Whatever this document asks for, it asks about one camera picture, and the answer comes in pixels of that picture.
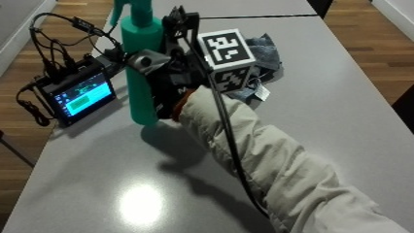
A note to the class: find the green spray bottle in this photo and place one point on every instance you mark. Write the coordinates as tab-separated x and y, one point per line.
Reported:
140	35

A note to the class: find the white marker cube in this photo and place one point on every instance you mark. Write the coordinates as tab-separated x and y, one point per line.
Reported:
227	47

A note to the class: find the small black screen device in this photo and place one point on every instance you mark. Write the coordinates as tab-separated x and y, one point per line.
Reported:
82	93

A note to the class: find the gray cloth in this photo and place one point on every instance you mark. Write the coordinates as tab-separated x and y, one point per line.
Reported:
265	53

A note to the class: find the gray palm camera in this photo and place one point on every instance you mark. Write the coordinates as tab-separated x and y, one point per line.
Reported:
147	60

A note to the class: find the black glove mount bracket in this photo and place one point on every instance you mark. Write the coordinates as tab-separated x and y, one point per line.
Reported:
182	22

